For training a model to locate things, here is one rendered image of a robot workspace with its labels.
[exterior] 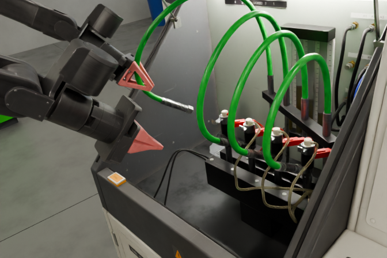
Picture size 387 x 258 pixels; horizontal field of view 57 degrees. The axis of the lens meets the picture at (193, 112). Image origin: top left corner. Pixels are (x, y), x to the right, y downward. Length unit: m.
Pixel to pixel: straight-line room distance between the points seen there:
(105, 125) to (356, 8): 0.66
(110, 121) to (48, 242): 1.94
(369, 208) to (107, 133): 0.51
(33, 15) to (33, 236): 1.85
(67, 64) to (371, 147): 0.55
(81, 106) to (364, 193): 0.55
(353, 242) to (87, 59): 0.60
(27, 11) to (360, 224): 0.84
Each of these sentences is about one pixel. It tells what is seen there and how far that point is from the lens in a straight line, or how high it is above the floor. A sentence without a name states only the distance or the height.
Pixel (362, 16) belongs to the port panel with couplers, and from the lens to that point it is 0.97.
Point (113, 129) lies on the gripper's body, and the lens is 0.56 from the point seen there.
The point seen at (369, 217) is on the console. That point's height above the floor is 1.02.
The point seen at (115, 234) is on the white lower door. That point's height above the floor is 0.70.
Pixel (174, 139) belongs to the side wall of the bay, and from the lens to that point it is 1.28.
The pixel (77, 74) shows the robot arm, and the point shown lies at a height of 1.40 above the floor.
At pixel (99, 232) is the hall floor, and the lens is 2.37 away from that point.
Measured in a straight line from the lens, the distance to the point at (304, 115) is 0.93.
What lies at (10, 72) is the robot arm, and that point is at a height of 1.43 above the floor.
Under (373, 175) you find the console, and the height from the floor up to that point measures 1.10.
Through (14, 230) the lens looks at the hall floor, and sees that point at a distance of 2.68.
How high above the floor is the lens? 1.56
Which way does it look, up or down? 27 degrees down
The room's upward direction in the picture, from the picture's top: 8 degrees counter-clockwise
